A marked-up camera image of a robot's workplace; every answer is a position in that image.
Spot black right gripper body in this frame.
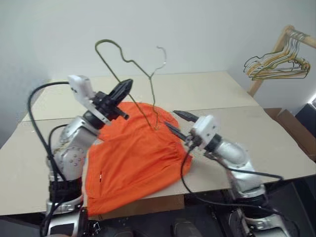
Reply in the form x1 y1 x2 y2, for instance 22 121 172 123
184 131 205 151

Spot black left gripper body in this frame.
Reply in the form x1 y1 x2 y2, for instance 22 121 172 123
92 90 130 121

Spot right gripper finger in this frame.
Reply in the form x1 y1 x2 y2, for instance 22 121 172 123
163 120 190 144
173 110 199 122

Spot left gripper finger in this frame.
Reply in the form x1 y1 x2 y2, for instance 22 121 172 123
114 82 134 103
110 79 134 96

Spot green wire hanger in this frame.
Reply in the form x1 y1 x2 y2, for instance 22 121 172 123
94 39 167 131

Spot orange shorts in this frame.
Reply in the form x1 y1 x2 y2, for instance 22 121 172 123
82 101 193 217

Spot wooden clothes rack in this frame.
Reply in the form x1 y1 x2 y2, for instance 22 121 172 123
247 24 316 97

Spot brown cardboard box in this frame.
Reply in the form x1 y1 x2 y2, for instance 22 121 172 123
264 108 316 162

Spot black object beside box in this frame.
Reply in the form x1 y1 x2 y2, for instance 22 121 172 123
295 93 316 121

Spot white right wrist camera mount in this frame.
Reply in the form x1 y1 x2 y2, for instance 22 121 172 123
191 115 221 151

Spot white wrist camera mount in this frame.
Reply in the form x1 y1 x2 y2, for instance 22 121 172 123
67 75 112 125
191 115 221 151

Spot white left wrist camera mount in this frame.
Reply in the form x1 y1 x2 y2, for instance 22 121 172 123
67 75 112 125

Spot bunch of wire hangers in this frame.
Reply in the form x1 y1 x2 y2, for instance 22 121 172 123
243 34 309 81

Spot white wire hanger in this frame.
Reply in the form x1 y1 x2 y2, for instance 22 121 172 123
256 31 307 72

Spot yellow wire hanger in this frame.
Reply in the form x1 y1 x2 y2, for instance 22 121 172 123
246 33 312 79

